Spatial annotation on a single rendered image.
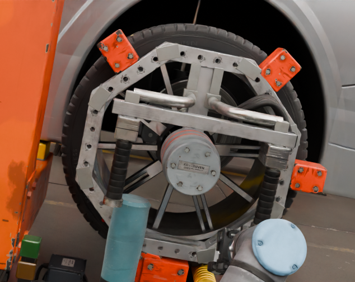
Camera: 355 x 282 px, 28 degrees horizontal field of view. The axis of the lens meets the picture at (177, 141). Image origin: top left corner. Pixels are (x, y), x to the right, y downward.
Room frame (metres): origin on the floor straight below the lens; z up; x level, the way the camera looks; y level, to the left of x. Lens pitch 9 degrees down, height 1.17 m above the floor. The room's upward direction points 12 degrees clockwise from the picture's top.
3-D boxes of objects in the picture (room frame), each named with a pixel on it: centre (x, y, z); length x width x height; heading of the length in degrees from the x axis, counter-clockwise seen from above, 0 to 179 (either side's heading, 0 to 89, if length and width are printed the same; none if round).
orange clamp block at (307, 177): (1.81, -0.35, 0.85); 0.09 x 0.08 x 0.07; 95
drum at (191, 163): (1.70, -0.04, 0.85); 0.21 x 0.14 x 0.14; 5
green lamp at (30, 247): (1.45, 0.26, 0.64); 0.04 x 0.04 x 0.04; 5
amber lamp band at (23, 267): (1.45, 0.26, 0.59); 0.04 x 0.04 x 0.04; 5
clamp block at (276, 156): (1.59, -0.22, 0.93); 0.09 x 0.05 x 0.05; 5
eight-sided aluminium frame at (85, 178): (1.78, -0.03, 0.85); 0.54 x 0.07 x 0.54; 95
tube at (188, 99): (1.64, 0.05, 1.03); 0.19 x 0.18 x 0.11; 5
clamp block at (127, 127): (1.55, 0.12, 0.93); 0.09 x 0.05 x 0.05; 5
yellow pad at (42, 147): (2.16, 0.46, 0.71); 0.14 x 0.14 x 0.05; 5
